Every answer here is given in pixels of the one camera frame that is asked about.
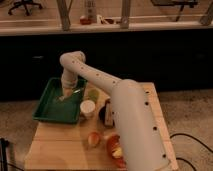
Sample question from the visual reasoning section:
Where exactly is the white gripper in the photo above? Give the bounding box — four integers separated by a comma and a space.
61, 70, 78, 97

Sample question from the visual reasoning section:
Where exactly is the silver metal fork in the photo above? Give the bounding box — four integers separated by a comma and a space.
59, 89, 80, 101

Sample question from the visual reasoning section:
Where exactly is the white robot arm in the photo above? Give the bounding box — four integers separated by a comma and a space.
60, 51, 172, 171

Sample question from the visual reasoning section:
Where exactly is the green pear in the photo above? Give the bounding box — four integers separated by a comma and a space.
88, 89, 99, 103

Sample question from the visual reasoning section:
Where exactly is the white paper cup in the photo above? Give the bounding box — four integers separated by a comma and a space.
80, 100, 96, 118

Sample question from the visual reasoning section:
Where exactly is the green plastic tray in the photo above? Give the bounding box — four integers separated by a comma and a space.
33, 78, 86, 124

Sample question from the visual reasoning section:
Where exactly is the black round bowl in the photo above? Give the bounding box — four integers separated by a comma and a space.
99, 99, 114, 127

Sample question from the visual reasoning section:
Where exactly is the wooden block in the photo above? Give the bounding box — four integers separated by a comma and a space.
105, 106, 114, 126

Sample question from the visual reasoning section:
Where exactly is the red yellow apple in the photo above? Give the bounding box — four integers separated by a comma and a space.
88, 132, 100, 147

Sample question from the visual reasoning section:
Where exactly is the orange bowl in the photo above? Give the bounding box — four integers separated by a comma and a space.
106, 134, 126, 169

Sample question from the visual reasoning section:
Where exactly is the red bowl on shelf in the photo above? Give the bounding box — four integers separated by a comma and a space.
79, 16, 92, 25

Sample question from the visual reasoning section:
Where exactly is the yellow corn cob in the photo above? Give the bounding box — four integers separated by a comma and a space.
112, 147, 123, 158

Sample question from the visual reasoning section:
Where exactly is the black stand at left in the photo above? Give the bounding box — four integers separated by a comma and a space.
0, 138, 9, 171

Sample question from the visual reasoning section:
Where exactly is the black office chair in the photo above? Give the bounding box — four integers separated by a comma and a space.
8, 0, 43, 16

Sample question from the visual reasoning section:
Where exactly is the black floor cable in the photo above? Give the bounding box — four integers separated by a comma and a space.
169, 132, 213, 165

